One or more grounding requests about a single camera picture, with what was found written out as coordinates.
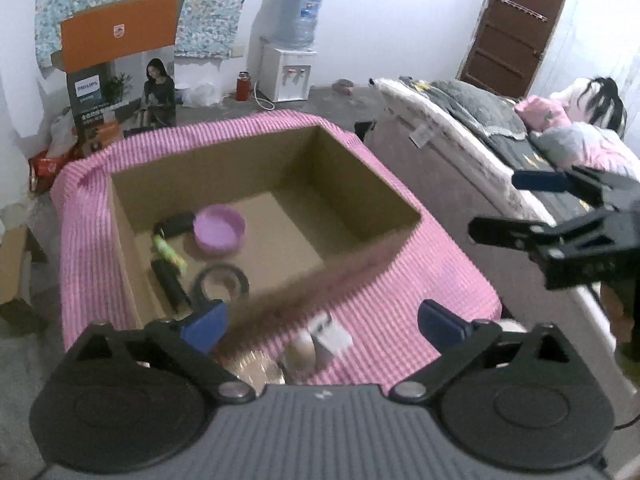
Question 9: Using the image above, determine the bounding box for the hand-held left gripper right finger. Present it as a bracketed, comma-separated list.
[390, 299, 586, 405]

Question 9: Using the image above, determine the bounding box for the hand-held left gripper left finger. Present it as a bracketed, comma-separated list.
[62, 299, 256, 406]

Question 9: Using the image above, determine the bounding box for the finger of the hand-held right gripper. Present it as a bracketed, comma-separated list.
[512, 165, 608, 200]
[468, 216, 568, 257]

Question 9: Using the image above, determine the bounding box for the black tape roll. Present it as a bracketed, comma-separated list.
[193, 263, 251, 306]

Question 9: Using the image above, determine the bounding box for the black lipstick tube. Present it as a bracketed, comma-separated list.
[151, 259, 191, 311]

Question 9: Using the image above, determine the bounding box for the gold-lidded cream jar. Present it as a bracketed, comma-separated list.
[227, 350, 287, 387]

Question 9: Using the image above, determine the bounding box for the green lip balm tube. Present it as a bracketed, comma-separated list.
[152, 235, 188, 273]

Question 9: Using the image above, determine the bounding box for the purple round lid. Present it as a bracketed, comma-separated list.
[193, 205, 247, 254]

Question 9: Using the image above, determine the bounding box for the green dropper bottle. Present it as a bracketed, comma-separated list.
[279, 332, 317, 377]

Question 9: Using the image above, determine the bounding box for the small black case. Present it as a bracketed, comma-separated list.
[153, 212, 196, 238]

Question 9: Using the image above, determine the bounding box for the white charger plug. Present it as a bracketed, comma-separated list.
[307, 312, 353, 366]

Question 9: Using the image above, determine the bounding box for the large cardboard box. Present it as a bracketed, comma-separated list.
[109, 124, 423, 356]

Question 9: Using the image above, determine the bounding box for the grey pink bedding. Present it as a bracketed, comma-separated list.
[530, 80, 640, 181]

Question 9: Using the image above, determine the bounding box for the pink plush pillow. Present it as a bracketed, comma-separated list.
[515, 97, 573, 132]

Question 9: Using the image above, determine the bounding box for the bed with bedding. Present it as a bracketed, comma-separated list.
[369, 76, 640, 346]

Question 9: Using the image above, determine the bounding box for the dark hair clump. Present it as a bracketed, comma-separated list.
[580, 76, 628, 138]

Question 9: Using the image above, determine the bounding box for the grey blanket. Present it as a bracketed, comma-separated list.
[400, 77, 532, 140]

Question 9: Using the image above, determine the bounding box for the pink checked tablecloth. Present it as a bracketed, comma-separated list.
[52, 109, 503, 396]

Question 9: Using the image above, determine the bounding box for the brown wooden door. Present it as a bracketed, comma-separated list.
[460, 0, 573, 100]

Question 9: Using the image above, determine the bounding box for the red snack bag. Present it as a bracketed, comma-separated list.
[27, 152, 68, 192]

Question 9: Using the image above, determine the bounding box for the clear plastic bag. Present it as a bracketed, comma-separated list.
[179, 80, 223, 108]

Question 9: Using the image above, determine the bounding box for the white water dispenser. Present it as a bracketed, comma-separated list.
[261, 42, 318, 103]

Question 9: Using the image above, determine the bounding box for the orange-flapped appliance box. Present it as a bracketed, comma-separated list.
[51, 0, 186, 156]

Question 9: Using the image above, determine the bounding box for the white power cable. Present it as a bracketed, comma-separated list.
[254, 79, 277, 112]

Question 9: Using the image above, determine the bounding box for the patterned wall cloth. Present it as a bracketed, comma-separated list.
[34, 0, 271, 68]

